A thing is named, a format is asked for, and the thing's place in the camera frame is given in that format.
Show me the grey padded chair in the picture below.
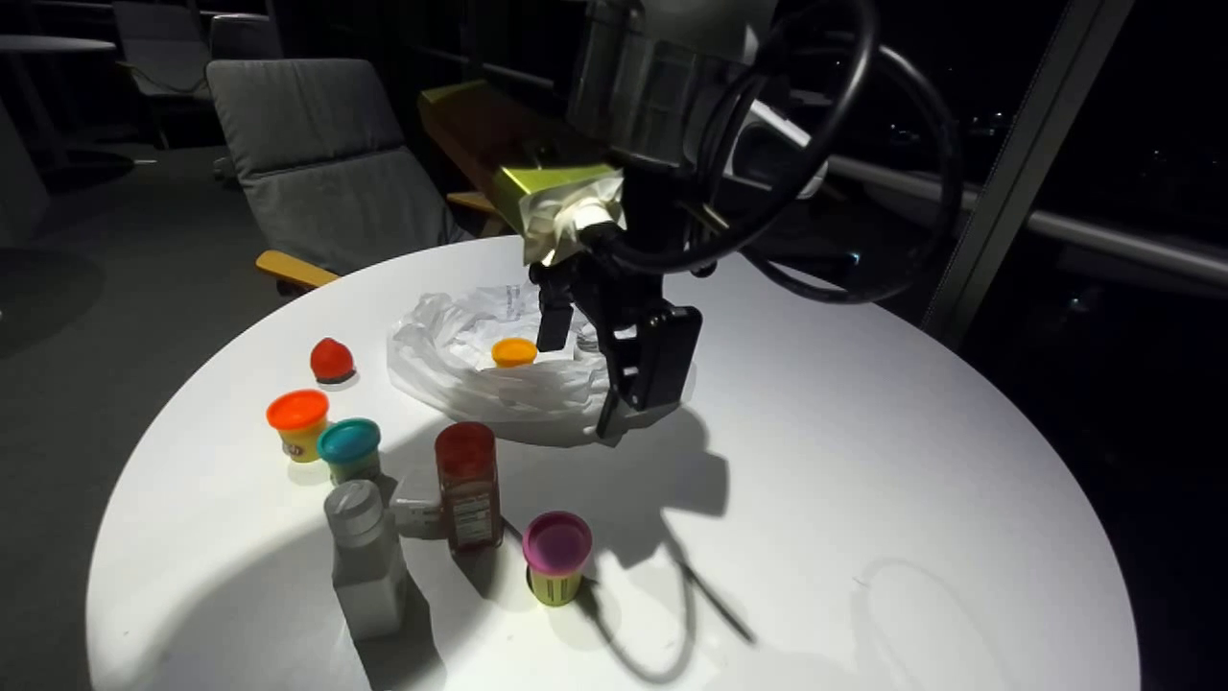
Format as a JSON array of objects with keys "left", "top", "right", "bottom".
[{"left": 204, "top": 54, "right": 452, "bottom": 276}]

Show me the red-capped spice bottle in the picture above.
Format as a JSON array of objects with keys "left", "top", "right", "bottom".
[{"left": 429, "top": 417, "right": 502, "bottom": 555}]

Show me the dark grey office chair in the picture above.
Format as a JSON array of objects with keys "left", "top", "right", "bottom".
[{"left": 111, "top": 0, "right": 217, "bottom": 100}]

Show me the grey horizontal rail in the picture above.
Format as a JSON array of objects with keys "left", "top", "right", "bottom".
[{"left": 829, "top": 150, "right": 1228, "bottom": 289}]

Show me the clear plastic bag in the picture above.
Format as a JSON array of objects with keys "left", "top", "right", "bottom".
[{"left": 383, "top": 276, "right": 617, "bottom": 449}]

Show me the orange-lid dough tub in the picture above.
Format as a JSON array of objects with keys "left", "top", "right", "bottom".
[{"left": 260, "top": 384, "right": 336, "bottom": 463}]

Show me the light wooden armrest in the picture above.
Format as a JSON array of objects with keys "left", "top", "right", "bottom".
[{"left": 254, "top": 246, "right": 346, "bottom": 297}]

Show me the yellow dough tub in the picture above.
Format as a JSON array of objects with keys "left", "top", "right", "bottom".
[{"left": 489, "top": 335, "right": 540, "bottom": 372}]

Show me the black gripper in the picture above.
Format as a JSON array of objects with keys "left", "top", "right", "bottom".
[{"left": 534, "top": 160, "right": 710, "bottom": 447}]

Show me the grey slanted window post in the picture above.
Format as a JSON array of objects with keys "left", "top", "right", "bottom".
[{"left": 916, "top": 0, "right": 1142, "bottom": 337}]

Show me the clear bottle white cap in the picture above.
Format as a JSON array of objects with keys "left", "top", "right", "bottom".
[{"left": 320, "top": 476, "right": 409, "bottom": 645}]

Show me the teal-lid dough tub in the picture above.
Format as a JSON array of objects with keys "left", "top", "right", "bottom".
[{"left": 315, "top": 415, "right": 388, "bottom": 488}]

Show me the small red round container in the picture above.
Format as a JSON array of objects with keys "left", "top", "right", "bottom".
[{"left": 308, "top": 335, "right": 365, "bottom": 388}]

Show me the purple-lid dough tub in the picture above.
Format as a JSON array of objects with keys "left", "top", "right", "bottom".
[{"left": 519, "top": 506, "right": 599, "bottom": 610}]

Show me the small clear cube box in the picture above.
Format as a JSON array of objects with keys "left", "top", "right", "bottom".
[{"left": 388, "top": 500, "right": 446, "bottom": 540}]

